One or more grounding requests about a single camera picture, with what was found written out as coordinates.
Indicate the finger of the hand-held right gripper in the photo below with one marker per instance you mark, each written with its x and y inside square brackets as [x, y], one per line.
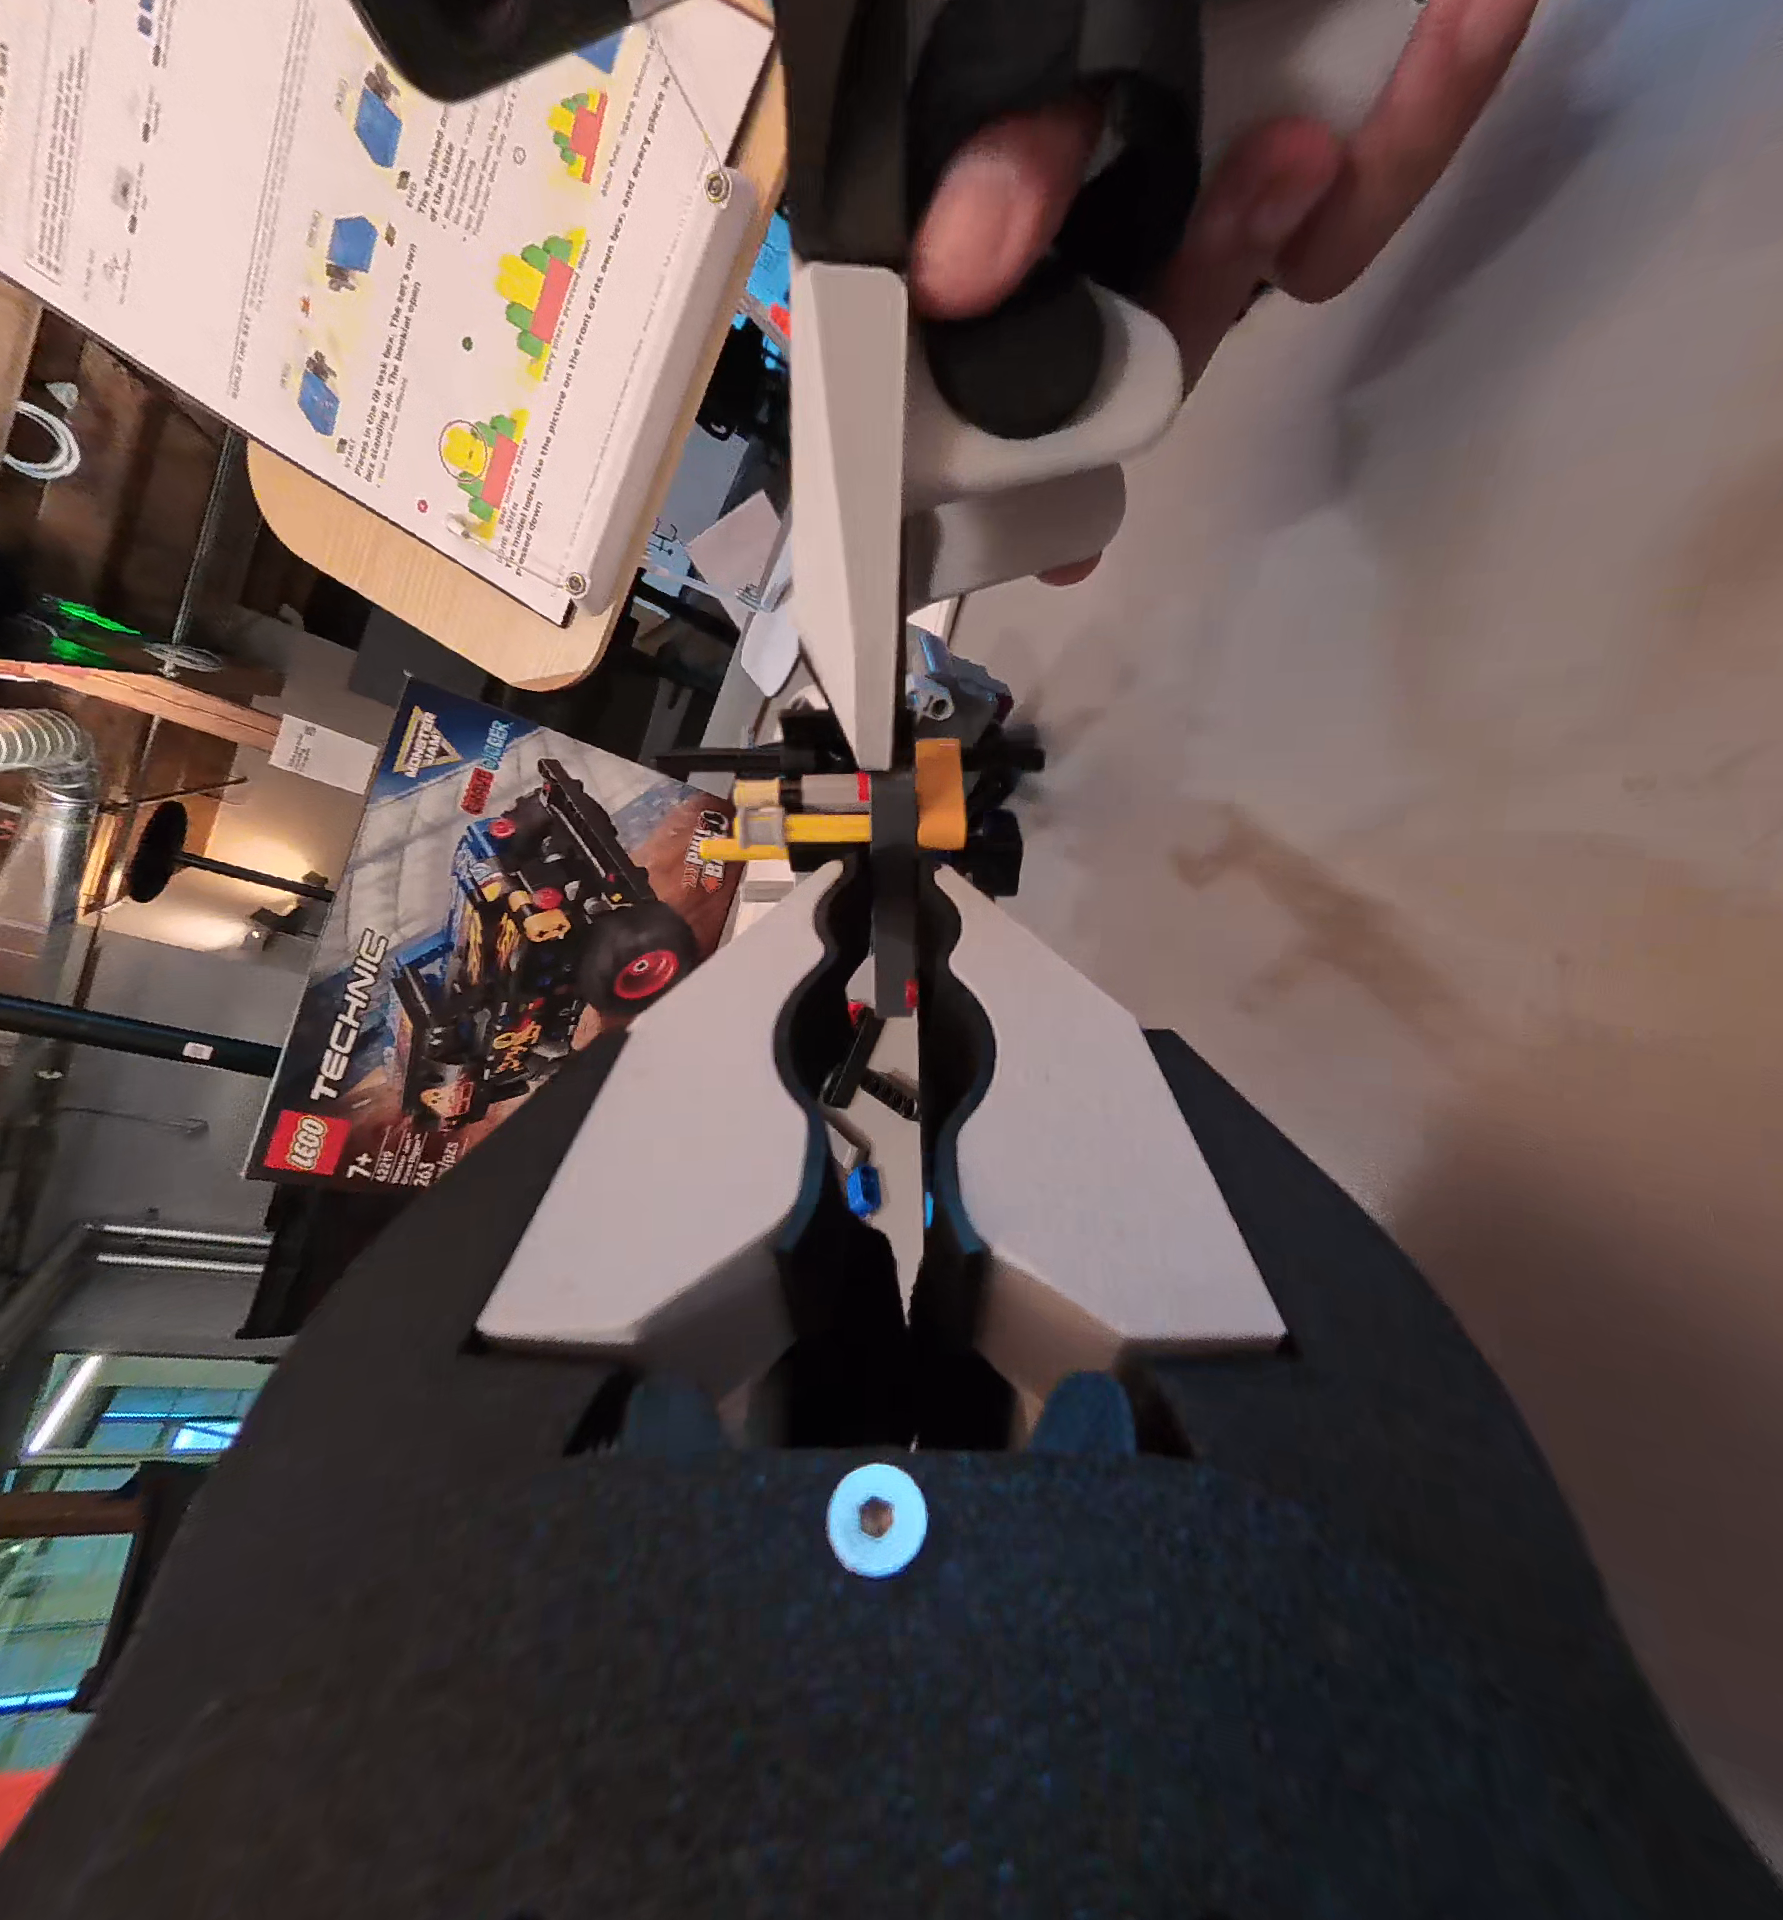
[843, 496]

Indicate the black pole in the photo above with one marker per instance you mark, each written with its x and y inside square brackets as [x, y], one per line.
[96, 1029]

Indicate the white paper sheet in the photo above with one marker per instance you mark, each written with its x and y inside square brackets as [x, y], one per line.
[763, 644]

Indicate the lego truck box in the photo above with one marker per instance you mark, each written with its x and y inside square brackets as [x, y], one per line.
[501, 932]

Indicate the silver ribbed air duct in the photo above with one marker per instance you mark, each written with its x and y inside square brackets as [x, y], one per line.
[16, 751]

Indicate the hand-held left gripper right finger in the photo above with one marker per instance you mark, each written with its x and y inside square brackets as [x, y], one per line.
[1103, 1184]

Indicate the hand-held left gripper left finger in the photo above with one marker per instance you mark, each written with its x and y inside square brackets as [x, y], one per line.
[635, 1184]

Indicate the illustrated instruction board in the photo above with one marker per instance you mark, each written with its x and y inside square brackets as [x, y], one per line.
[307, 257]

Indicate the black round stand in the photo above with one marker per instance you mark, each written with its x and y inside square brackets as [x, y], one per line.
[164, 855]

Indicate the small lego axle assembly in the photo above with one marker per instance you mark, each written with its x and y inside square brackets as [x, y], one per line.
[831, 818]

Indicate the person's right hand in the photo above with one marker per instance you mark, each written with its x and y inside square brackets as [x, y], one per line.
[1371, 165]

